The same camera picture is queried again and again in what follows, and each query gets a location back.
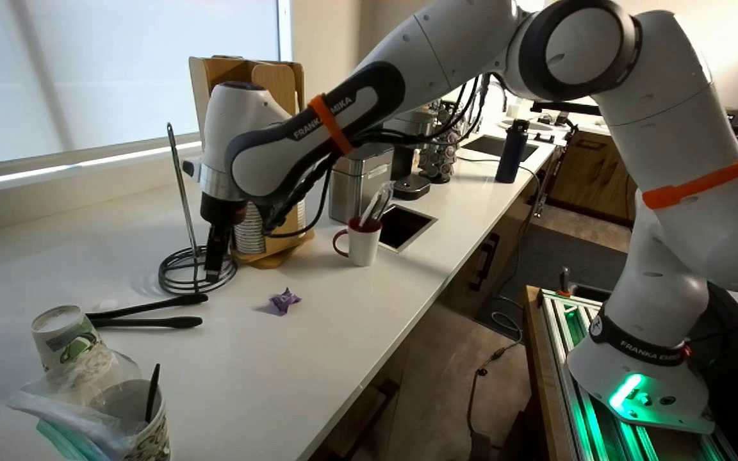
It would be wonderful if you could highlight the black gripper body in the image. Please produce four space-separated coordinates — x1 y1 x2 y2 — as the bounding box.
199 191 248 231

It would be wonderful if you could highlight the purple crumpled wrapper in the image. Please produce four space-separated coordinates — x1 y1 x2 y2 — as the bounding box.
257 287 306 321

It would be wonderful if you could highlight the wooden cup dispenser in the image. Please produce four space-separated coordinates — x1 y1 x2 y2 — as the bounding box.
186 54 312 270

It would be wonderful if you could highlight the white mug red inside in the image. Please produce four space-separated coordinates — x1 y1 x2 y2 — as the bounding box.
330 216 384 270

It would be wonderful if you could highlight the white plastic utensil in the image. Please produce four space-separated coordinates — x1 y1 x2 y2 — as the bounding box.
357 186 394 231

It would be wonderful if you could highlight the black stirrer stick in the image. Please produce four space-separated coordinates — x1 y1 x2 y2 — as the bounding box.
144 360 165 425

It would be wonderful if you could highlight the white window roller blind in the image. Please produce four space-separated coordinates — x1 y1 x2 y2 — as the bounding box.
0 0 289 172

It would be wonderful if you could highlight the patterned paper cup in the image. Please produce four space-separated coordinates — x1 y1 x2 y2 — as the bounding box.
29 302 128 405

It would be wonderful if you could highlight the large paper cup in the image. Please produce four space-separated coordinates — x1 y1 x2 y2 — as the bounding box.
89 377 174 461

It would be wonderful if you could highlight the black flat tablet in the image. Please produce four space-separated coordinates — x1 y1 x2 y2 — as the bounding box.
374 204 439 254

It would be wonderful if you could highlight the translucent plastic bag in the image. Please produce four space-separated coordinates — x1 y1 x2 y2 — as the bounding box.
6 386 136 461

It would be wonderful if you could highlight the brown under-counter cabinet front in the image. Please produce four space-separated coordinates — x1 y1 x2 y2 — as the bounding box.
312 150 558 461

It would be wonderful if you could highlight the black sink basin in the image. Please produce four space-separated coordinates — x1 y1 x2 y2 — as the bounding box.
462 134 543 162

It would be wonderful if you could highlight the black tall bottle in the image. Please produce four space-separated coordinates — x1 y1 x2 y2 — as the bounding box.
495 117 531 184

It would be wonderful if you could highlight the brown wooden cabinet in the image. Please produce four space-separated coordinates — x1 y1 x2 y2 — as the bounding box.
545 126 641 225

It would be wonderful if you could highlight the orange cable strap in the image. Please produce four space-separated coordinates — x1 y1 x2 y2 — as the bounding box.
641 154 738 213
308 89 357 159

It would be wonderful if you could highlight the black floor cable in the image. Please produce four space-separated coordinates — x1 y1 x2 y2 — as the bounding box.
464 341 520 461

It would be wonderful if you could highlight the orange handled clamp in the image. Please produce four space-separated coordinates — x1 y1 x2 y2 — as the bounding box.
557 264 580 302

